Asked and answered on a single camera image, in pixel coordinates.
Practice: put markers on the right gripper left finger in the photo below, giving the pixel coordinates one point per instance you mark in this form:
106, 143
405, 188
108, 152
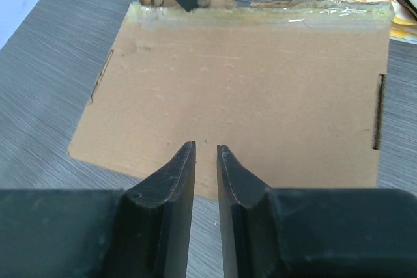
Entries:
143, 231

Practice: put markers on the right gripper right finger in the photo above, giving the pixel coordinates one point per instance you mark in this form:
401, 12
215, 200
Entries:
319, 232

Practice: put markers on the brown cardboard express box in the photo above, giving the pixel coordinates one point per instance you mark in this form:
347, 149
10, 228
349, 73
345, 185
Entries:
293, 88

